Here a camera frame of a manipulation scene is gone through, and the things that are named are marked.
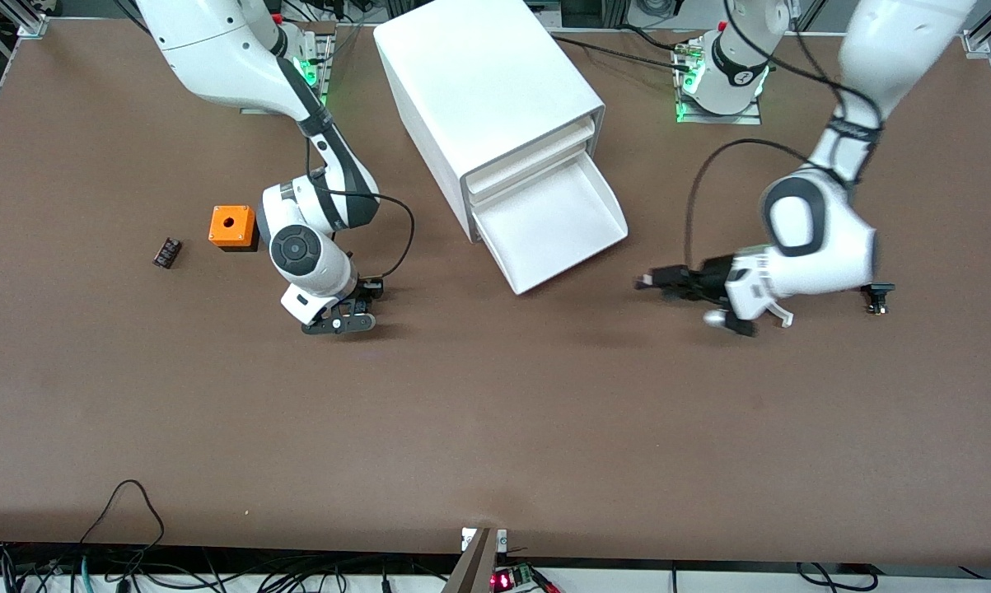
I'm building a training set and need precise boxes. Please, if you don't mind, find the white drawer cabinet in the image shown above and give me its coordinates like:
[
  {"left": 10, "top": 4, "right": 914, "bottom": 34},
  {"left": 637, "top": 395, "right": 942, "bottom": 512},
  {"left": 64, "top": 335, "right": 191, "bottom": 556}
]
[{"left": 373, "top": 0, "right": 607, "bottom": 244}]

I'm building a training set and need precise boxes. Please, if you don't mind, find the grey left arm base plate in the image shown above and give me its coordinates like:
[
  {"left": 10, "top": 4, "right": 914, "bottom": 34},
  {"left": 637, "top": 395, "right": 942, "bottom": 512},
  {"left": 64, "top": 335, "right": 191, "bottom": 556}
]
[{"left": 675, "top": 37, "right": 764, "bottom": 126}]

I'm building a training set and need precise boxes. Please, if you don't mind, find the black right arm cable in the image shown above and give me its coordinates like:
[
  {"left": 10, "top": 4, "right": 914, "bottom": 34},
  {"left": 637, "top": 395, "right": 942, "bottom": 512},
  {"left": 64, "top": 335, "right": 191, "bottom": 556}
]
[{"left": 306, "top": 140, "right": 418, "bottom": 281}]

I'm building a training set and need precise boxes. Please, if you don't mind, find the black cable behind cabinet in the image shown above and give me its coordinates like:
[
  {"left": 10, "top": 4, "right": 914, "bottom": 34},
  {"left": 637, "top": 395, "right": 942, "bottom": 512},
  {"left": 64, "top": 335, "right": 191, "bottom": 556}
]
[{"left": 549, "top": 33, "right": 694, "bottom": 75}]

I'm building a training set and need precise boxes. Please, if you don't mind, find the aluminium camera mount post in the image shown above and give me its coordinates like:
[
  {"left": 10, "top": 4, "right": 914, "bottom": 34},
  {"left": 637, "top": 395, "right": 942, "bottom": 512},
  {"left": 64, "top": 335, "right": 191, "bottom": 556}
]
[{"left": 442, "top": 527, "right": 500, "bottom": 593}]

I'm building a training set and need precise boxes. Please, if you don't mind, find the white drawer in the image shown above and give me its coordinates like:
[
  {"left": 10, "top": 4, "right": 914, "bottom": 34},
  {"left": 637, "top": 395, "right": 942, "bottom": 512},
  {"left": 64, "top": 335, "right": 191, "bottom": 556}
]
[
  {"left": 462, "top": 115, "right": 607, "bottom": 198},
  {"left": 470, "top": 148, "right": 629, "bottom": 296}
]

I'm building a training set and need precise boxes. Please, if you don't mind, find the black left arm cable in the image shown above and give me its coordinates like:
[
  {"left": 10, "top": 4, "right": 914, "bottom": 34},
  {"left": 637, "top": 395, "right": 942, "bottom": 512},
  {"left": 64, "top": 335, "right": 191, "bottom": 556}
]
[{"left": 683, "top": 138, "right": 821, "bottom": 268}]

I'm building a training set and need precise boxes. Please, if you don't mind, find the white mount bracket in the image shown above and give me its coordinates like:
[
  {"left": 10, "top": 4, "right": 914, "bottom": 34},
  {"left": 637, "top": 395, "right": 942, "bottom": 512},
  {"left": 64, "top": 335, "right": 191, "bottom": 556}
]
[{"left": 460, "top": 528, "right": 508, "bottom": 553}]

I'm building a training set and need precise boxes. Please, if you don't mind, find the black looped cable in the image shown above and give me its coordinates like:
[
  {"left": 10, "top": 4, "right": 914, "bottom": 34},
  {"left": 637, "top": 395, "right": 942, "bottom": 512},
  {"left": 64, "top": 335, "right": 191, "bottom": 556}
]
[{"left": 79, "top": 479, "right": 166, "bottom": 577}]

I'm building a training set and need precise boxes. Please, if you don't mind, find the circuit board with red light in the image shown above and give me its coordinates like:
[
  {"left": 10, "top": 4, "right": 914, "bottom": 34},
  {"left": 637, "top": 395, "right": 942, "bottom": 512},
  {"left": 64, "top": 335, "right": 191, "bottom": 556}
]
[{"left": 491, "top": 563, "right": 558, "bottom": 593}]

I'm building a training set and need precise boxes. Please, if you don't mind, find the orange button box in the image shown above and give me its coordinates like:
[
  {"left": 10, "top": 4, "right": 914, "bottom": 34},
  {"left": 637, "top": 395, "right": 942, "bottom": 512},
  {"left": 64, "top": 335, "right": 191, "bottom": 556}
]
[{"left": 208, "top": 204, "right": 261, "bottom": 253}]

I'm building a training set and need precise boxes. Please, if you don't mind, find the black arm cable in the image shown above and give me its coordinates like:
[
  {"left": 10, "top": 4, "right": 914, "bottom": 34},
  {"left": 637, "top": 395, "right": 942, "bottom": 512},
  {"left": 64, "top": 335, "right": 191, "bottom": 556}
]
[
  {"left": 683, "top": 138, "right": 821, "bottom": 268},
  {"left": 306, "top": 140, "right": 418, "bottom": 281}
]

